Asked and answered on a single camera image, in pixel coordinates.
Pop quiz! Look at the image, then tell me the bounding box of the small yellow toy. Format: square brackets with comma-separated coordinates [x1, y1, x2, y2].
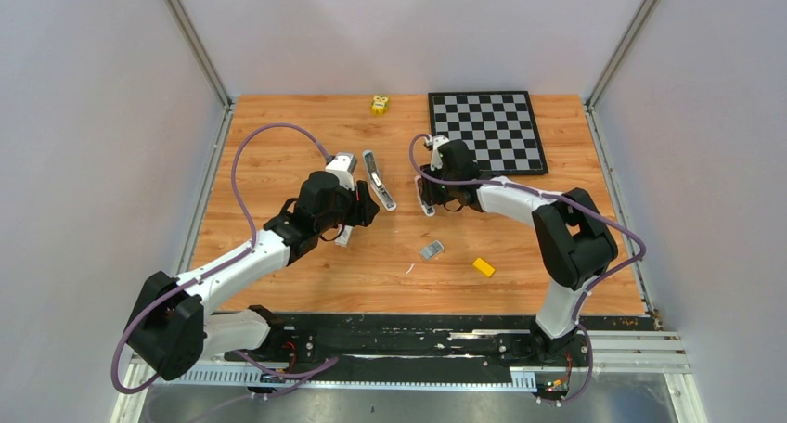
[370, 95, 390, 115]

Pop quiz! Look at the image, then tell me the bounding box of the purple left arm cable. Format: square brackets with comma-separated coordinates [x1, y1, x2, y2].
[110, 122, 336, 396]

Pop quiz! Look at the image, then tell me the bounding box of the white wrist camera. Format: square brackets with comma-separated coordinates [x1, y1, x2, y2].
[425, 135, 450, 171]
[325, 152, 357, 191]

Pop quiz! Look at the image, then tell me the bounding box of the grey staples tray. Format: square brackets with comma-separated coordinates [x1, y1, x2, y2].
[419, 240, 445, 261]

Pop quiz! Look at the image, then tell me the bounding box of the white staples box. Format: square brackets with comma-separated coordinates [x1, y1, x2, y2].
[334, 225, 353, 248]

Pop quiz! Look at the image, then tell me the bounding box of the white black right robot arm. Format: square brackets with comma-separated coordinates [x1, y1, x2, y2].
[419, 135, 618, 365]

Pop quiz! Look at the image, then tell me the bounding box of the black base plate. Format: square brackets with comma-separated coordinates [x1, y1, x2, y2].
[224, 312, 591, 367]

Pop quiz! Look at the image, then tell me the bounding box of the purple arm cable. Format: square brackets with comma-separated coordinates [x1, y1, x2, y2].
[408, 133, 648, 406]
[110, 122, 336, 396]

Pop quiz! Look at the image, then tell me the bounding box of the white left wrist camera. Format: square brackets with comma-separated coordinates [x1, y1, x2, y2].
[325, 152, 357, 191]

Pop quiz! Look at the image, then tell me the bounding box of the yellow rectangular block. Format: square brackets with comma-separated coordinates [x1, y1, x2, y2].
[472, 258, 496, 277]

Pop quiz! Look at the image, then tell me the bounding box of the black grey chessboard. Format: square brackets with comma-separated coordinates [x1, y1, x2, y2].
[427, 90, 548, 176]

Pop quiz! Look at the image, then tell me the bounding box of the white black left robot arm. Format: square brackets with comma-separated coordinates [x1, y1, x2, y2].
[123, 171, 380, 380]

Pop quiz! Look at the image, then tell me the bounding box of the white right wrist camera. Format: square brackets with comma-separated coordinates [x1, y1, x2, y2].
[425, 135, 450, 171]

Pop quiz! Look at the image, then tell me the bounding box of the aluminium rail base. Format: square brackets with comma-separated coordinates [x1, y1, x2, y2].
[110, 321, 708, 423]

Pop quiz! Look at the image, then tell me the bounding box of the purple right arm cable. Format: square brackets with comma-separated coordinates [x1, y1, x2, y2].
[408, 133, 648, 406]

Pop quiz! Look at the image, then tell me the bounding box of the pink white small stapler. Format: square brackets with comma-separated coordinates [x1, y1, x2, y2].
[414, 175, 436, 217]

